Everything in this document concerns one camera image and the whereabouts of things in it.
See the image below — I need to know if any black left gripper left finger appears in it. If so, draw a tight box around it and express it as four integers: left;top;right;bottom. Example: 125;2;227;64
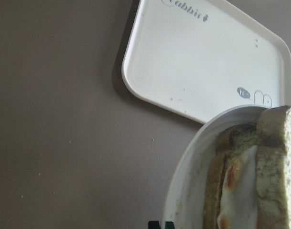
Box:
148;220;160;229

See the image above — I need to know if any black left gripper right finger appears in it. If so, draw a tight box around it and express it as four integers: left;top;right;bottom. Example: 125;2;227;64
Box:
164;221;175;229

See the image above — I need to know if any white oval plate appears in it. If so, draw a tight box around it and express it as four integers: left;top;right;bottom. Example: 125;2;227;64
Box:
162;105;266;229

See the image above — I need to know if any white rabbit serving tray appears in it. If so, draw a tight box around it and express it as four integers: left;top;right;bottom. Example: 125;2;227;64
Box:
121;0;291;123

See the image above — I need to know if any fried egg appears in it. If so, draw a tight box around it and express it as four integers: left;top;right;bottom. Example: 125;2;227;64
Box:
217;146;258;229

